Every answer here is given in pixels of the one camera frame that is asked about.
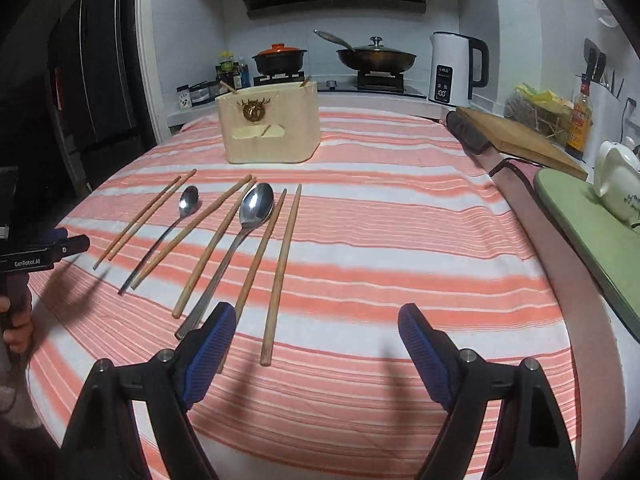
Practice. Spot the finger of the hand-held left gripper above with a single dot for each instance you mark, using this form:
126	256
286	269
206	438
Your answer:
55	236
72	246

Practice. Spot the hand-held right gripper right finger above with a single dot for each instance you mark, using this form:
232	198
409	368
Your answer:
425	355

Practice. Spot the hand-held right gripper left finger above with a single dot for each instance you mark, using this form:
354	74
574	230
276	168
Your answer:
210	355

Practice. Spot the wooden chopstick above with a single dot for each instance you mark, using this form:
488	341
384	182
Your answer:
227	88
152	214
260	255
282	275
305	81
200	270
192	231
136	222

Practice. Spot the small metal spoon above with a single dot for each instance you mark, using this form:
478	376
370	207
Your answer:
189	199

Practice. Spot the large metal spoon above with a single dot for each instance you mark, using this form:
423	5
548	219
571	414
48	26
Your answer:
256	205

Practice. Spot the cream utensil holder box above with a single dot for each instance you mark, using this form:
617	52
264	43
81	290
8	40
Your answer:
280	135

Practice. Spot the person's left hand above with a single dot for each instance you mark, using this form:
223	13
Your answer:
17	332

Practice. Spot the orange white striped tablecloth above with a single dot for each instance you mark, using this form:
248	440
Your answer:
375	240

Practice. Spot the dark refrigerator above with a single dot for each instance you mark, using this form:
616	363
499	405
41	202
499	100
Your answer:
95	60

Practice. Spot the white label spice jar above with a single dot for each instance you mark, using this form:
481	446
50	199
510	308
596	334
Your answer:
184	97

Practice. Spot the green tray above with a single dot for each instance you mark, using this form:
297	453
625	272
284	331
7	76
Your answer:
575	220

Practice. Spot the black pad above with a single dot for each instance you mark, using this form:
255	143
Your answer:
467	132

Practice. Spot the wooden cutting board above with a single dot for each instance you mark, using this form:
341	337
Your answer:
515	140

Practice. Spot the green cap condiment bottle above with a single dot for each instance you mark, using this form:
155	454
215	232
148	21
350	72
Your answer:
227	67

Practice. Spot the dark condiment bottle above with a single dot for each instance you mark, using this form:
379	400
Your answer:
243	76

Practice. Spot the white teapot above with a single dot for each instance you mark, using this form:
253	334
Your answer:
617	180

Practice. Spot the basket of yellow packets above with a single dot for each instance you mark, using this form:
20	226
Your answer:
537	107

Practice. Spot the black clay pot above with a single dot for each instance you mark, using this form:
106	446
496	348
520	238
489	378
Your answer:
280	65

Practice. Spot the yellow label sauce bottle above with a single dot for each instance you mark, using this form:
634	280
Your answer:
580	120

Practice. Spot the black gas stove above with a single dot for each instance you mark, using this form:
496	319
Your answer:
340	86

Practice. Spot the orange pot lid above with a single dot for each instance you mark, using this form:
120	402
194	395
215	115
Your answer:
280	50

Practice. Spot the white electric kettle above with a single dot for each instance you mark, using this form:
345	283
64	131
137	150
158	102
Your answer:
447	70

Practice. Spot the black frying pan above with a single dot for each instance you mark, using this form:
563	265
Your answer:
375	62

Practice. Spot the glass pan lid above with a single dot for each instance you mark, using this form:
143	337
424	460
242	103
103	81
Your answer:
376	47

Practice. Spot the white utensil rack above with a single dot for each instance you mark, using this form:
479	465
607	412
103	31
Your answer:
607	102

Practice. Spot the black kitchen utensil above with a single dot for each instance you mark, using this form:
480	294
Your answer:
601	67

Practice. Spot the black spatula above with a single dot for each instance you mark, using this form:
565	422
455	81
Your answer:
590	57

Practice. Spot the white wall socket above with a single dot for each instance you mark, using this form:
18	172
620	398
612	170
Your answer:
627	110

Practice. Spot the white wall-hung packet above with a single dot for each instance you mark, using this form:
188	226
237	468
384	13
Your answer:
606	10

